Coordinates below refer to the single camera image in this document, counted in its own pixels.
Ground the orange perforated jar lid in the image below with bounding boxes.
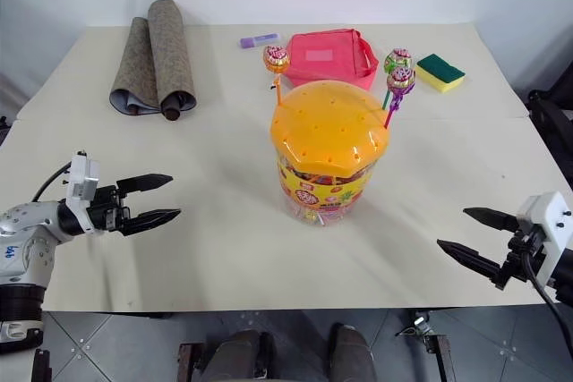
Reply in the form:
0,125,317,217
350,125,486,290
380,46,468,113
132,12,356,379
269,81,393,180

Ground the green lollipop green stick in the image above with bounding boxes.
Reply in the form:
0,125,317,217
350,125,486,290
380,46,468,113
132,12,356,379
381,47,415,111

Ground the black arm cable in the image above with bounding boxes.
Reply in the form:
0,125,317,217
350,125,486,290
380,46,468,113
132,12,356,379
520,238,573,382
30,161,73,204

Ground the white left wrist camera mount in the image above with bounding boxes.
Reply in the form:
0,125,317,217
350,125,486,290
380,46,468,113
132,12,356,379
62,149,102,233

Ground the brown rolled mat dark core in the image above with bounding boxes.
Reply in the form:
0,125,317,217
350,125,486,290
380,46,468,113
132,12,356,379
147,0,199,123

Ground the pink lollipop purple stick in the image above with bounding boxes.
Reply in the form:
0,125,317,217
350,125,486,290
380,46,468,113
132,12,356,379
381,65,418,129

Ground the brown rolled mat grey lining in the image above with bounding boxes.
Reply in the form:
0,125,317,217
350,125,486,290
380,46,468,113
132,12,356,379
108,16,160,115

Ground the pink fabric bag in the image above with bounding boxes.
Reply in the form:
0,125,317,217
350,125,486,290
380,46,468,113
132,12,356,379
283,28,381,92

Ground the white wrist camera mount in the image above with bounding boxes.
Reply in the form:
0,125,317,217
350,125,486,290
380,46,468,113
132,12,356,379
62,149,102,233
516,191,573,288

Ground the clear plastic candy jar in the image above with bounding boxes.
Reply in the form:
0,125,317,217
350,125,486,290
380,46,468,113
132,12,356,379
277,152,375,226

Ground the red-yellow lollipop orange stick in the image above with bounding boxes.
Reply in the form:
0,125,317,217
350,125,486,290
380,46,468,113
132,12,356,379
261,44,293,109

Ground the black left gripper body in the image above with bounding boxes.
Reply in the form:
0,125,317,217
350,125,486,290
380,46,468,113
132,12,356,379
86,183,133,236

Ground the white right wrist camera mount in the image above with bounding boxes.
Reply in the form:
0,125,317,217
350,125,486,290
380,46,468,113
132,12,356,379
516,191,573,288

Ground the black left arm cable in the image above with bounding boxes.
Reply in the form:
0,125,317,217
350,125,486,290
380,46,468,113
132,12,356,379
30,161,73,204

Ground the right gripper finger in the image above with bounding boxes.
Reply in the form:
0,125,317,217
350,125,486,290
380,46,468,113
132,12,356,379
462,207,521,234
436,239,506,284

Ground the purple highlighter pen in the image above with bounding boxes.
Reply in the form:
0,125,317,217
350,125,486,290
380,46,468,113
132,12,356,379
239,32,281,49

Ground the brown metal frame post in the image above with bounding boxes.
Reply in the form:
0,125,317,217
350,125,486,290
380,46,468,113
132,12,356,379
176,342,203,382
31,347,54,382
423,332,452,382

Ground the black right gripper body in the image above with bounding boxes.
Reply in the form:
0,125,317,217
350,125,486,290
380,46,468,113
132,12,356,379
493,225,549,290

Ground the dark rounded shape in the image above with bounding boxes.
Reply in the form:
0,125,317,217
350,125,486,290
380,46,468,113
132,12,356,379
329,322,378,382
208,329,275,382

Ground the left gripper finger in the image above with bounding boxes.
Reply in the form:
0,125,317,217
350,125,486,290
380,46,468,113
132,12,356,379
116,173,175,198
120,208,183,238

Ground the metal clamp under table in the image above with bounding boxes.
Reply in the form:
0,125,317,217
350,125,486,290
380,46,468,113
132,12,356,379
396,309,433,337

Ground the green and yellow sponge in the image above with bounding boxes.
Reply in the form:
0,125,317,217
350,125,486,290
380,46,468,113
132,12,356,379
415,53,466,95

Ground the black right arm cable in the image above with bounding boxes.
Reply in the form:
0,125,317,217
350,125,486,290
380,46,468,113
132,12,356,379
520,238,573,382

